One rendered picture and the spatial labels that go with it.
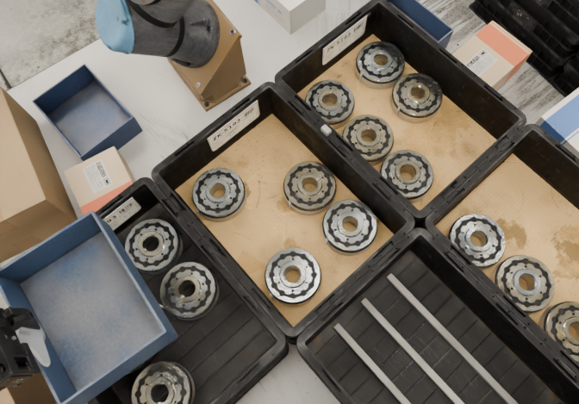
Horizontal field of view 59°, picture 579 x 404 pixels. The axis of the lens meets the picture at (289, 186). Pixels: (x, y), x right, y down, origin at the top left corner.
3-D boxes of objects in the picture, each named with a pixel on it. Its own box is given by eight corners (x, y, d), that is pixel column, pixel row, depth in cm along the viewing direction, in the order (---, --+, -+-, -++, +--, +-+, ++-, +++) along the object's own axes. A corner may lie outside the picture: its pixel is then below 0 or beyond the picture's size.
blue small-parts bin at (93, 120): (46, 115, 125) (31, 101, 119) (96, 78, 129) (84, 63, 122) (92, 170, 120) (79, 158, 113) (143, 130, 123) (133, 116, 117)
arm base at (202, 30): (164, 39, 122) (128, 34, 114) (192, -16, 114) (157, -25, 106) (197, 81, 117) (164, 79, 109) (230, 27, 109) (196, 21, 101)
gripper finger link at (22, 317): (18, 345, 62) (-32, 344, 54) (12, 333, 62) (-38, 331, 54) (52, 323, 62) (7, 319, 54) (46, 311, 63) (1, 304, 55)
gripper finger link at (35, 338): (55, 374, 65) (10, 376, 56) (36, 333, 67) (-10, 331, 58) (77, 359, 65) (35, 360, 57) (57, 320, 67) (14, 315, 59)
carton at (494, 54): (476, 108, 123) (486, 91, 116) (438, 76, 126) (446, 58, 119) (519, 69, 126) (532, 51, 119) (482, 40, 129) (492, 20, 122)
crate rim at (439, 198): (270, 83, 103) (270, 77, 101) (376, 2, 109) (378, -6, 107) (417, 226, 91) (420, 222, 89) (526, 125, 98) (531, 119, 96)
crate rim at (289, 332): (150, 177, 96) (146, 172, 94) (270, 83, 103) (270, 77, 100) (291, 343, 85) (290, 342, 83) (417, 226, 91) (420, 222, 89)
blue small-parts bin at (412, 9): (348, 33, 131) (351, 15, 125) (389, 1, 135) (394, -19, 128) (405, 82, 126) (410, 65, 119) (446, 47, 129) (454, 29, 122)
